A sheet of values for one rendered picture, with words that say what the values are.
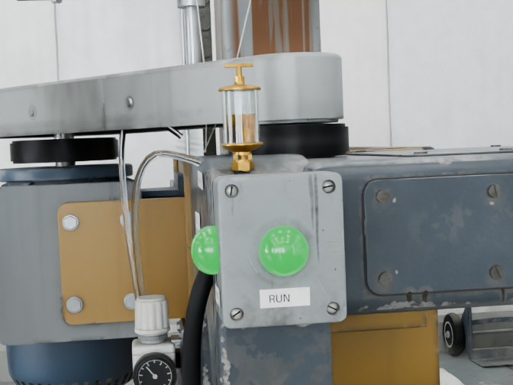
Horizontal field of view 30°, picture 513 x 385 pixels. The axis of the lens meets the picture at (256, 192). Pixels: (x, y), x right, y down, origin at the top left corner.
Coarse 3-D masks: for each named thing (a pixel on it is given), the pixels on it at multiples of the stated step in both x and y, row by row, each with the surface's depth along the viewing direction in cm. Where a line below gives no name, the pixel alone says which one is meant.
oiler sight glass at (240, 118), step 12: (228, 96) 63; (240, 96) 63; (252, 96) 63; (228, 108) 63; (240, 108) 63; (252, 108) 63; (228, 120) 64; (240, 120) 63; (252, 120) 63; (228, 132) 64; (240, 132) 63; (252, 132) 64
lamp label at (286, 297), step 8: (288, 288) 57; (296, 288) 57; (304, 288) 57; (264, 296) 57; (272, 296) 57; (280, 296) 57; (288, 296) 57; (296, 296) 57; (304, 296) 57; (264, 304) 57; (272, 304) 57; (280, 304) 57; (288, 304) 57; (296, 304) 57; (304, 304) 57
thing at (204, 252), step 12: (204, 228) 58; (216, 228) 58; (192, 240) 58; (204, 240) 57; (216, 240) 57; (192, 252) 58; (204, 252) 57; (216, 252) 57; (204, 264) 57; (216, 264) 57
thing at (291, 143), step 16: (272, 128) 73; (288, 128) 73; (304, 128) 73; (320, 128) 73; (336, 128) 74; (272, 144) 73; (288, 144) 73; (304, 144) 73; (320, 144) 73; (336, 144) 74
